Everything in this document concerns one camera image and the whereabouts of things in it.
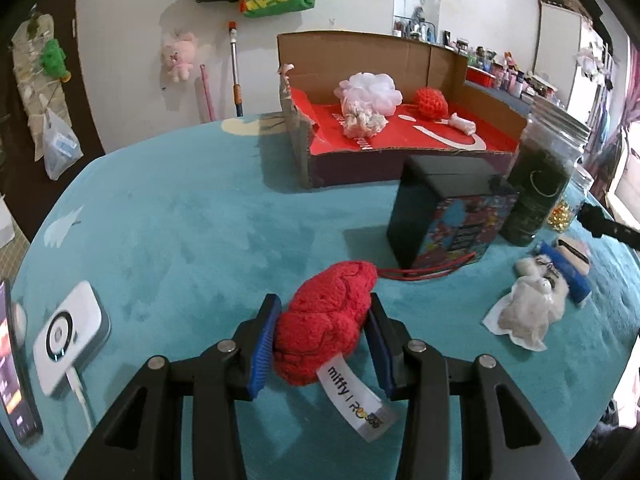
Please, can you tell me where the white plush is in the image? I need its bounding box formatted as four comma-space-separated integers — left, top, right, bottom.
483, 255, 570, 352

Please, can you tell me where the red knitted plush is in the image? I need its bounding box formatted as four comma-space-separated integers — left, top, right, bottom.
273, 261, 397, 442

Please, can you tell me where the white towel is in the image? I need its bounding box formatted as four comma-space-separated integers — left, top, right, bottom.
440, 113, 476, 136

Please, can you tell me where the cream lace scrunchie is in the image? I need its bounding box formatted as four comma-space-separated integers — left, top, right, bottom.
342, 101, 388, 139

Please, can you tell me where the beige powder puff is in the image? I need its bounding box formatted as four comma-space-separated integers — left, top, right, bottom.
554, 235, 590, 268

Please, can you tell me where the small jar of gold capsules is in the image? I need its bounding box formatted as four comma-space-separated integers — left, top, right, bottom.
547, 166, 593, 233

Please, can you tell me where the pink curtain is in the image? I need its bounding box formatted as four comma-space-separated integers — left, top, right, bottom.
587, 46, 639, 204

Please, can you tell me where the blue rolled cloth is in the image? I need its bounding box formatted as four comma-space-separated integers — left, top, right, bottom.
536, 242, 592, 307

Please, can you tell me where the tall jar of dark tea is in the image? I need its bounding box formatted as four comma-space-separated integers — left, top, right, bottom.
500, 96, 590, 246

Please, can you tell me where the grey covered side table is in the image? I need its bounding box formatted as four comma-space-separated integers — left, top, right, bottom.
465, 81, 530, 117

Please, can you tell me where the black colourful gift box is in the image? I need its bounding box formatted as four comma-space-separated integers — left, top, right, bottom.
386, 155, 518, 281

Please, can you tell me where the white power bank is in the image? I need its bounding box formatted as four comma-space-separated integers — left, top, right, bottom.
32, 281, 111, 396

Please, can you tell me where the teal fluffy table cover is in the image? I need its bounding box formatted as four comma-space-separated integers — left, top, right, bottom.
11, 116, 639, 455

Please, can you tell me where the white refrigerator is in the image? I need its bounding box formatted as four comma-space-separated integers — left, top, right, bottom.
533, 1, 612, 127

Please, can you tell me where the red tray on side table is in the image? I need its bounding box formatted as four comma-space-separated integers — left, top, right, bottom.
465, 66, 495, 88

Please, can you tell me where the red mesh ball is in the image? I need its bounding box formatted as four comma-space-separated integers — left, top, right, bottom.
414, 87, 449, 122

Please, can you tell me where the smartphone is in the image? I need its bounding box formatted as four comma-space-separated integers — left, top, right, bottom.
1, 278, 42, 446

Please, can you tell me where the white pink bath pouf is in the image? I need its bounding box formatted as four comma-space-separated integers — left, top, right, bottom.
334, 73, 402, 117

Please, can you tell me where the cardboard box red inside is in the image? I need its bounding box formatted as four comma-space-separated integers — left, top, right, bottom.
277, 30, 526, 188

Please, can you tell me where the plastic bag on door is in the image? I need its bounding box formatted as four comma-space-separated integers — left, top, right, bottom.
42, 110, 84, 181

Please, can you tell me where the green plush on door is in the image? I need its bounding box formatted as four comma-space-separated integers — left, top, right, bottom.
39, 39, 72, 82

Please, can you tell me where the orange handled mop stick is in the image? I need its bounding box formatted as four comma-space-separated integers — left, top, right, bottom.
228, 22, 244, 117

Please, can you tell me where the pink plush on wall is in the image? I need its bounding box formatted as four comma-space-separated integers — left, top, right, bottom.
162, 32, 198, 82

